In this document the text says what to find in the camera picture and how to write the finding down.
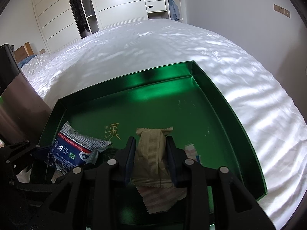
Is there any beige snack packet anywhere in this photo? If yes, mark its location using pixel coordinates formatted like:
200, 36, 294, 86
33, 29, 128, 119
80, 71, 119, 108
131, 127, 173, 188

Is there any blue white snack bag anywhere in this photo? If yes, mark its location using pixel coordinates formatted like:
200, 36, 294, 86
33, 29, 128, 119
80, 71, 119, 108
47, 122, 111, 174

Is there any pink striped snack packet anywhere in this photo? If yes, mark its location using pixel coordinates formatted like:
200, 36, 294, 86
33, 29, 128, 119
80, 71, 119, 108
136, 143, 201, 215

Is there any green tray box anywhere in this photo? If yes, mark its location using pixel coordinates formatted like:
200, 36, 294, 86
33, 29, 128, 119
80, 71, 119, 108
38, 60, 269, 228

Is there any white bed sheet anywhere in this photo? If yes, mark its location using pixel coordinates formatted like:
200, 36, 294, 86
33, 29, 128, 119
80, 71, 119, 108
22, 19, 306, 229

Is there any blue cloth on bed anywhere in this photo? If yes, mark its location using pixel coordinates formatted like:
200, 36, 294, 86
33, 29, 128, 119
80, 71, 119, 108
18, 55, 36, 69

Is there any blue hanging garment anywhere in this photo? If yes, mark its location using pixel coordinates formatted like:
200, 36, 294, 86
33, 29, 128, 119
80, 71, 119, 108
168, 0, 181, 21

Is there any white drawer unit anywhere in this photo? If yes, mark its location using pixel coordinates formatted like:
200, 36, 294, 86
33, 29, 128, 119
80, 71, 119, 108
145, 0, 167, 14

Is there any white wardrobe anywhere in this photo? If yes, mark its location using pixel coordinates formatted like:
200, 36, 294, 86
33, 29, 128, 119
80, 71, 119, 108
32, 0, 148, 53

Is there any brass wall switch panel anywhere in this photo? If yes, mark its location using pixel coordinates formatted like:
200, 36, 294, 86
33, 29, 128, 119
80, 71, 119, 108
273, 4, 291, 18

